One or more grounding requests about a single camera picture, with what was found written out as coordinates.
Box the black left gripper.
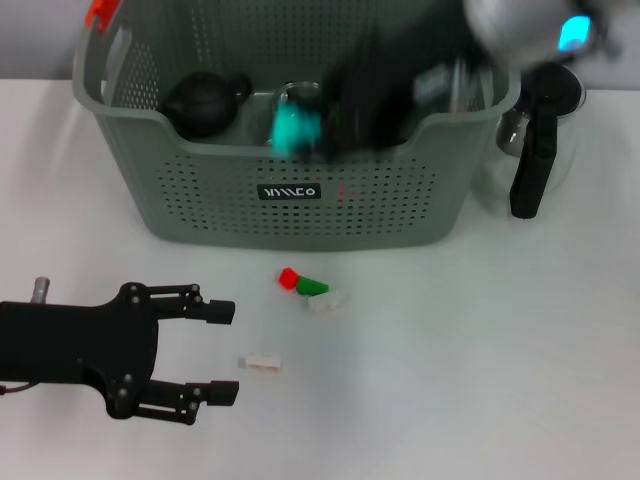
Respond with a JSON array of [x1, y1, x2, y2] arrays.
[[0, 282, 241, 427]]

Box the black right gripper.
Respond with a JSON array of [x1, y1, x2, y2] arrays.
[[294, 33, 502, 165]]

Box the white building block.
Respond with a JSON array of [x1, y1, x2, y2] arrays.
[[305, 289, 351, 316], [237, 352, 284, 375]]

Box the teal building block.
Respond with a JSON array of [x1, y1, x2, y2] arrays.
[[269, 99, 324, 156]]

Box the clear glass teapot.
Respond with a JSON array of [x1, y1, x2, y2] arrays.
[[272, 80, 324, 109]]

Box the green building block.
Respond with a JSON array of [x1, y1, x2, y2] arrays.
[[294, 276, 331, 297]]

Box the grey-green perforated storage basket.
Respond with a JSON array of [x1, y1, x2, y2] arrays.
[[72, 0, 519, 251]]

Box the black ceramic teapot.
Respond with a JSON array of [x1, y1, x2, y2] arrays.
[[158, 70, 255, 142]]

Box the glass pitcher black handle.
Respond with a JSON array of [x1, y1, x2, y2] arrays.
[[474, 62, 587, 221]]

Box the orange basket handle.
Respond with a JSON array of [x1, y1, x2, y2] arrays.
[[83, 0, 122, 32]]

